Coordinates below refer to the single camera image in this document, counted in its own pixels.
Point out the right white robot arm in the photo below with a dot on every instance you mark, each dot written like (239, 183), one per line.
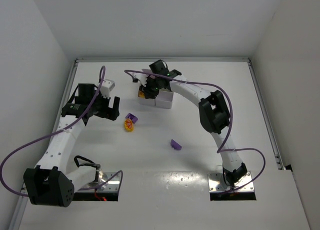
(214, 114)

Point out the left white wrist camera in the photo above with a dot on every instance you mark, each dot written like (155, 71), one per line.
(106, 88)

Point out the purple arch lego with red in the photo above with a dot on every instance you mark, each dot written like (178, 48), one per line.
(133, 118)

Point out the yellow lego brick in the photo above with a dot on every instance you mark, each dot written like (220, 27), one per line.
(141, 94)

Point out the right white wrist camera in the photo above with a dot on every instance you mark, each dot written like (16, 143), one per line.
(140, 78)

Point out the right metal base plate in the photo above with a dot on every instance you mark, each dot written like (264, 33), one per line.
(217, 184)

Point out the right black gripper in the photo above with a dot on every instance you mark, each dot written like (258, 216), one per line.
(150, 88)

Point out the metal base plate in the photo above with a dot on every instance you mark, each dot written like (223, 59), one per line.
(107, 182)
(217, 184)

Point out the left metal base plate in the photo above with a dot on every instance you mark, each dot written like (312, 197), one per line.
(107, 182)

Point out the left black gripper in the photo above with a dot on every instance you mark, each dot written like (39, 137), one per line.
(108, 109)

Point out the orange printed round lego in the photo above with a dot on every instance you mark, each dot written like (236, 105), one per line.
(128, 125)

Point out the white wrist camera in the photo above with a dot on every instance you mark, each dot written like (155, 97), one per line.
(140, 78)
(106, 88)

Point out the white six-compartment container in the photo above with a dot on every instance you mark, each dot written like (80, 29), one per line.
(163, 100)

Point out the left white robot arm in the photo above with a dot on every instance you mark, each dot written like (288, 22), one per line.
(48, 183)

